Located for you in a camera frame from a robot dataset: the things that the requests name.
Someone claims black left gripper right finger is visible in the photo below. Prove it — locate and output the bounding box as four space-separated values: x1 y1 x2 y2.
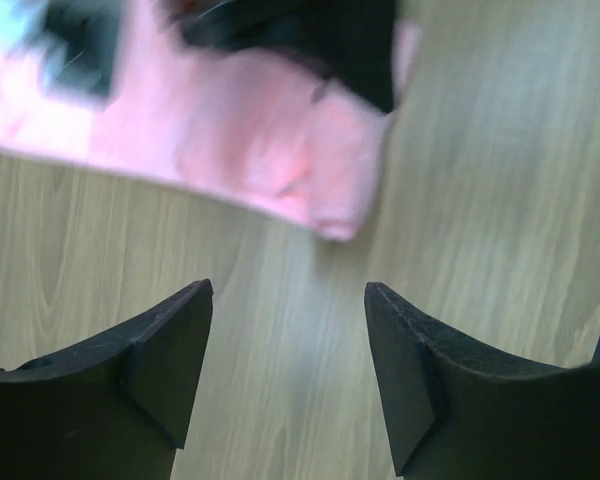
364 283 600 479

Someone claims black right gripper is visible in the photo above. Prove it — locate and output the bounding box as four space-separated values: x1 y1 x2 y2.
0 0 119 112

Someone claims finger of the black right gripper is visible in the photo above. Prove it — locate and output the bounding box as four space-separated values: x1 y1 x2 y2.
167 0 398 113

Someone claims pink towel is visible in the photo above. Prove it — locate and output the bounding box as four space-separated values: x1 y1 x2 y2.
0 1 421 241

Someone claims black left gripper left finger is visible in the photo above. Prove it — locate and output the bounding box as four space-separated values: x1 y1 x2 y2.
0 280 213 479

